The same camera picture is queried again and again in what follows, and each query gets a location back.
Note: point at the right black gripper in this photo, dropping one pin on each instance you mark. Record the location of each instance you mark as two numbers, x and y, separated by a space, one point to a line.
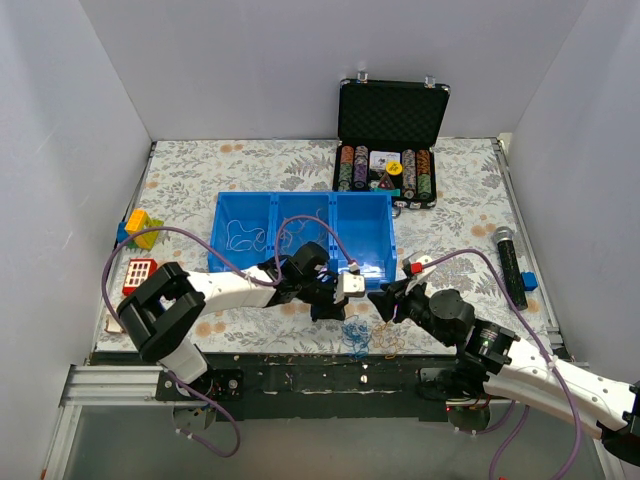
400 302

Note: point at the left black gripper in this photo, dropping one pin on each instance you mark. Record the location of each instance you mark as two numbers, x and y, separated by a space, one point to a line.
324 298

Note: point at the blue plastic divided bin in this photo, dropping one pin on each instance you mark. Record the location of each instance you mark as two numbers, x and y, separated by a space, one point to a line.
249 227

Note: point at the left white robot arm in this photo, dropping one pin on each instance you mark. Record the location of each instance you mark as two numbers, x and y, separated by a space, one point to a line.
159 314

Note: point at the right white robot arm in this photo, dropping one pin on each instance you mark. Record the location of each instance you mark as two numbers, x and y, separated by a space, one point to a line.
493 360

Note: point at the small blue toy brick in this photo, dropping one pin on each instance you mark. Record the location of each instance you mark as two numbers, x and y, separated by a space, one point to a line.
529 280

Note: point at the black handheld microphone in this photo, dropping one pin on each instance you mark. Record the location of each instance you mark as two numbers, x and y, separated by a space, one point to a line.
513 281

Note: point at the red white toy block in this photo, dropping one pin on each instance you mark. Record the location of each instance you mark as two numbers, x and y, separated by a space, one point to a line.
138 271

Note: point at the black poker chip case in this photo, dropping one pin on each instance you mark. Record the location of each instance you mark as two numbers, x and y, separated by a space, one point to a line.
387 131

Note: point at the colourful toy brick stack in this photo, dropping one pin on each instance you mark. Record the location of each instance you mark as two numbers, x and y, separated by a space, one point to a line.
139 220

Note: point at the small red white toy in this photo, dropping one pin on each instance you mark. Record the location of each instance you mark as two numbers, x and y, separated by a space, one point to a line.
112 326

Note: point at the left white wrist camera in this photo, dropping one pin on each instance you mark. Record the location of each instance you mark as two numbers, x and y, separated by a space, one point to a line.
350 284

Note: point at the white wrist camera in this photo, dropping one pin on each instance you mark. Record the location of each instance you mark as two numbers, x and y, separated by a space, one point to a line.
416 270
350 284

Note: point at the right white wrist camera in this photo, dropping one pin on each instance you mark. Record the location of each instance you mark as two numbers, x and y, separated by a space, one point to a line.
416 270

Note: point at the aluminium frame rail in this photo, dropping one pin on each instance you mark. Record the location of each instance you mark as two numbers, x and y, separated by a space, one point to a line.
110 386

